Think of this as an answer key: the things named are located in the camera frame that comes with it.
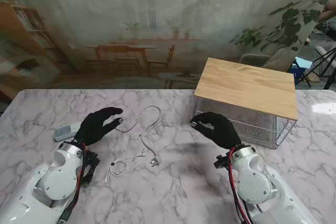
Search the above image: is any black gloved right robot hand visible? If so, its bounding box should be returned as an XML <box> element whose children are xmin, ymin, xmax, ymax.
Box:
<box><xmin>189</xmin><ymin>112</ymin><xmax>242</xmax><ymax>149</ymax></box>

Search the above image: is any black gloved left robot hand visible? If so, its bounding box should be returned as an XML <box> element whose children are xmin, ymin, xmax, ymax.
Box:
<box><xmin>74</xmin><ymin>106</ymin><xmax>124</xmax><ymax>146</ymax></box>

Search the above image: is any white power strip with cord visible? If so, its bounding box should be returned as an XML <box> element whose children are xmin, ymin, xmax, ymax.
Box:
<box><xmin>53</xmin><ymin>105</ymin><xmax>162</xmax><ymax>167</ymax></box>

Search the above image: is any white mesh drawer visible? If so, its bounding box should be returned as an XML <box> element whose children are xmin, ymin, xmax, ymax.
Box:
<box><xmin>195</xmin><ymin>98</ymin><xmax>289</xmax><ymax>149</ymax></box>

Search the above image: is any blue storage crate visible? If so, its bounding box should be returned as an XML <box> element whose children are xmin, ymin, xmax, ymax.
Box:
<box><xmin>287</xmin><ymin>57</ymin><xmax>313</xmax><ymax>78</ymax></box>

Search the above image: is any printed cafe scene backdrop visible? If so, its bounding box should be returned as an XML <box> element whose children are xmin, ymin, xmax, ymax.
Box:
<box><xmin>0</xmin><ymin>0</ymin><xmax>336</xmax><ymax>90</ymax></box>

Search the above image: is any black tripod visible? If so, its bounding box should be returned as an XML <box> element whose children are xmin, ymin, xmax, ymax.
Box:
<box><xmin>298</xmin><ymin>48</ymin><xmax>336</xmax><ymax>90</ymax></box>

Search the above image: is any person in background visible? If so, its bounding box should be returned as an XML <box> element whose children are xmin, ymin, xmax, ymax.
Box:
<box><xmin>319</xmin><ymin>0</ymin><xmax>336</xmax><ymax>23</ymax></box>

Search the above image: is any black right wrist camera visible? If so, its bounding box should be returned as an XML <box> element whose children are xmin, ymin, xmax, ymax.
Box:
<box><xmin>214</xmin><ymin>154</ymin><xmax>232</xmax><ymax>169</ymax></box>

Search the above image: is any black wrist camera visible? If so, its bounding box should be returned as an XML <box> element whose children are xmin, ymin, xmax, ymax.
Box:
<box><xmin>82</xmin><ymin>149</ymin><xmax>102</xmax><ymax>185</ymax></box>
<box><xmin>214</xmin><ymin>154</ymin><xmax>232</xmax><ymax>169</ymax></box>

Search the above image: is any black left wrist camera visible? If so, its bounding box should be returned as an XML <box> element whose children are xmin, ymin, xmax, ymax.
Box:
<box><xmin>82</xmin><ymin>149</ymin><xmax>102</xmax><ymax>185</ymax></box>

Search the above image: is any right arm red black cable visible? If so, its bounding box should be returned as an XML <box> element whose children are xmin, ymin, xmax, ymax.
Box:
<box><xmin>228</xmin><ymin>147</ymin><xmax>253</xmax><ymax>224</ymax></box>

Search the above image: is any wood-topped white wire cabinet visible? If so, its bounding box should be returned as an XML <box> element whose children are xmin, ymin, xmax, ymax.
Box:
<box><xmin>193</xmin><ymin>57</ymin><xmax>300</xmax><ymax>150</ymax></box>

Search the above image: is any white coiled charging cable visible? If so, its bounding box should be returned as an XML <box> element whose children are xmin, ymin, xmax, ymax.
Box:
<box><xmin>103</xmin><ymin>149</ymin><xmax>147</xmax><ymax>187</ymax></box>

